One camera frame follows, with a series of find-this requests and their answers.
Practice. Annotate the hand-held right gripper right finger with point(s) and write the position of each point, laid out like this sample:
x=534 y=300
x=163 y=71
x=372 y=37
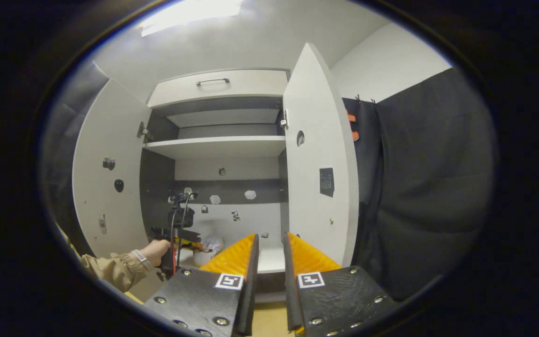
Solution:
x=290 y=299

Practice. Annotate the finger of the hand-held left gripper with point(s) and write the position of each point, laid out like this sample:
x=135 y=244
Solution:
x=190 y=236

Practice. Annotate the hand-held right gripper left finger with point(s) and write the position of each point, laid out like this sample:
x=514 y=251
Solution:
x=250 y=290

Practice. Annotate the white striped shoe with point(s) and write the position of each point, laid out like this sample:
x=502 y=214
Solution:
x=211 y=245

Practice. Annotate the white shoe cabinet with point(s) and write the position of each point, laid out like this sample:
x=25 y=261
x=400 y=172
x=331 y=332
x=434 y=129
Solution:
x=251 y=220

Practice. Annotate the white cabinet door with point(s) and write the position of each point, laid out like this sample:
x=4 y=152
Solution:
x=321 y=103
x=105 y=126

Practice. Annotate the white cabinet shelf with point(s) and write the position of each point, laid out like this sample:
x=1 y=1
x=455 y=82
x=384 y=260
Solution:
x=218 y=146

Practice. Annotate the metal door hinge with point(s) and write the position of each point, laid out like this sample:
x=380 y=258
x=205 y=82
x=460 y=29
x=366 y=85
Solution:
x=143 y=131
x=283 y=119

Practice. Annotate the white wristband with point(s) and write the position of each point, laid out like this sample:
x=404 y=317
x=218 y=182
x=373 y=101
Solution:
x=139 y=259

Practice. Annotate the white drawer front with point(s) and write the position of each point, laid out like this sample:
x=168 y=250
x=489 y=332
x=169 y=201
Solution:
x=251 y=84

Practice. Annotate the black backdrop cloth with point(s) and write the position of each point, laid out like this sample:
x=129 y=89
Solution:
x=438 y=178

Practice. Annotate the ceiling light panel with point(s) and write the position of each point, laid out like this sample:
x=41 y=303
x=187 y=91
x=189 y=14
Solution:
x=190 y=14

